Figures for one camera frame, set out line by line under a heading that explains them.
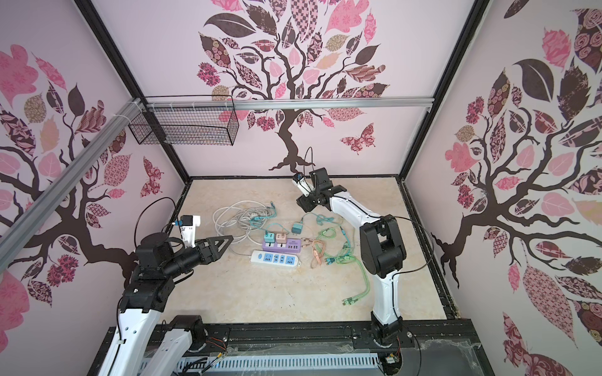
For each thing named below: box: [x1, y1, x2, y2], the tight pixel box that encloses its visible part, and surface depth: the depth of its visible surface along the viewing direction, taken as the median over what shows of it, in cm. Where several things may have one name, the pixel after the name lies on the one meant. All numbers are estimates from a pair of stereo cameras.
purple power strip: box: [261, 238, 301, 254], surface depth 94 cm
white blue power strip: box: [249, 250, 300, 269], surface depth 91 cm
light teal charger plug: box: [264, 232, 276, 243], surface depth 92 cm
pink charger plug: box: [275, 232, 287, 244], surface depth 92 cm
